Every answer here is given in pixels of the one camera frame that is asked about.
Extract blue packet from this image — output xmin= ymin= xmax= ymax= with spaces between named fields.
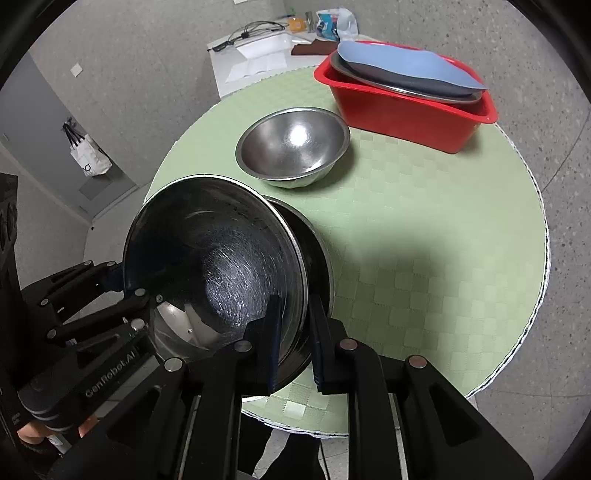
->
xmin=316 ymin=11 xmax=341 ymax=40

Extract grey door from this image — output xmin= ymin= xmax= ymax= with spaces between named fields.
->
xmin=0 ymin=50 xmax=140 ymax=228

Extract white tote bag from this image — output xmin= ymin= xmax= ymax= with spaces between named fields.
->
xmin=62 ymin=117 xmax=113 ymax=179

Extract white plastic bag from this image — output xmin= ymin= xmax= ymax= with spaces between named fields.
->
xmin=333 ymin=6 xmax=359 ymax=41

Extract small shiny steel bowl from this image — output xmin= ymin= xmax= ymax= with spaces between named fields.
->
xmin=235 ymin=108 xmax=351 ymax=189

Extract person's dark trousers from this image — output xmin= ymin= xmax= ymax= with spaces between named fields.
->
xmin=238 ymin=413 xmax=331 ymax=480

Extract black cable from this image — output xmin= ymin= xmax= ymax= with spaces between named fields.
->
xmin=212 ymin=19 xmax=289 ymax=51

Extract brown cloth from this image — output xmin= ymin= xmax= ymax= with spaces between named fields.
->
xmin=290 ymin=39 xmax=341 ymax=57

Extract person's left hand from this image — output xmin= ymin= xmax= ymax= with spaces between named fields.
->
xmin=15 ymin=413 xmax=100 ymax=446

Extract large scratched steel bowl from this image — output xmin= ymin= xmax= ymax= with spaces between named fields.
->
xmin=122 ymin=174 xmax=308 ymax=394

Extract round green table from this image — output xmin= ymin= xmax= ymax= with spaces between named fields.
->
xmin=142 ymin=34 xmax=551 ymax=438

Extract blue plate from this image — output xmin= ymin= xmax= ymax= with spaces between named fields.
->
xmin=337 ymin=40 xmax=489 ymax=94

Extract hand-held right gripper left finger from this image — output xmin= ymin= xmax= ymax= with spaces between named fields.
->
xmin=95 ymin=294 xmax=283 ymax=480

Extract white folded paper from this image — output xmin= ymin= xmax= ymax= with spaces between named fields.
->
xmin=225 ymin=50 xmax=291 ymax=85

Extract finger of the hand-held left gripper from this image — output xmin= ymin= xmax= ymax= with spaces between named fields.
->
xmin=46 ymin=287 xmax=163 ymax=346
xmin=19 ymin=260 xmax=126 ymax=319

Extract steel plate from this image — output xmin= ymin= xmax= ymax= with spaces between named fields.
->
xmin=329 ymin=54 xmax=491 ymax=106

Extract white tray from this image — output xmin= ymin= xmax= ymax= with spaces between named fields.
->
xmin=237 ymin=33 xmax=297 ymax=60

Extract white side cabinet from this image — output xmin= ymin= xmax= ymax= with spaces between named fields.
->
xmin=207 ymin=27 xmax=342 ymax=99

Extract red plastic basin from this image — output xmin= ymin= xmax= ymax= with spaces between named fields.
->
xmin=313 ymin=46 xmax=498 ymax=155

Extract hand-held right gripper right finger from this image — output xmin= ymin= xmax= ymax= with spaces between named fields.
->
xmin=308 ymin=298 xmax=536 ymax=480

